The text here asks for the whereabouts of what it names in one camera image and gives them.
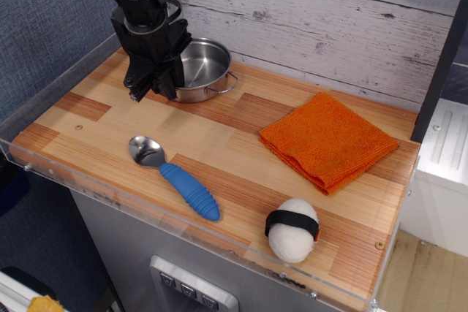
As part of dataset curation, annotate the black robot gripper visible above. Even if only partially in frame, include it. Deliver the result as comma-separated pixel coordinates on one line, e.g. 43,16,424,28
112,14,192,102

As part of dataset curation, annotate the silver metal bowl with handles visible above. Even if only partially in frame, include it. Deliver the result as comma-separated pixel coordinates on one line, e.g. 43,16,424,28
175,38,239,104

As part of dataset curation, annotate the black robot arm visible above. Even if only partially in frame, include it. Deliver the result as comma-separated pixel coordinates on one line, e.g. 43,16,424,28
111,0,192,102

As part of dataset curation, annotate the folded orange cloth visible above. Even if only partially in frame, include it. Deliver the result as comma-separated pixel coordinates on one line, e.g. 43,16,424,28
259,92,399,195

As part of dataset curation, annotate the clear acrylic table guard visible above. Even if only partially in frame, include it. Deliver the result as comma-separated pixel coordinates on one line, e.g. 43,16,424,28
1,142,378,311

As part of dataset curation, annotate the white plush sushi toy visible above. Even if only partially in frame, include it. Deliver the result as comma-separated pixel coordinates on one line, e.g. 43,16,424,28
265,198,320,263

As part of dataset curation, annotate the silver button control panel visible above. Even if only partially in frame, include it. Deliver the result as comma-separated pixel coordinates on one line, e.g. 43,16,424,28
149,255,239,311

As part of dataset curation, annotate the yellow object bottom left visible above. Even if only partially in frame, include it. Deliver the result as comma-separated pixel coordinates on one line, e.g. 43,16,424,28
26,295,65,312

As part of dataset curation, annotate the white box at right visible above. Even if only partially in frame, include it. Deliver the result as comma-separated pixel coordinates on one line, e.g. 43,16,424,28
400,99,467,256

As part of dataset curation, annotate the spoon with blue handle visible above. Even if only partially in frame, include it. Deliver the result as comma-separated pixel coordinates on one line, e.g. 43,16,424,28
129,135,221,221

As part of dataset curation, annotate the dark right frame post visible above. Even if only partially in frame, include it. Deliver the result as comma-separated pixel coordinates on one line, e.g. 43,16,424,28
410,0,467,143

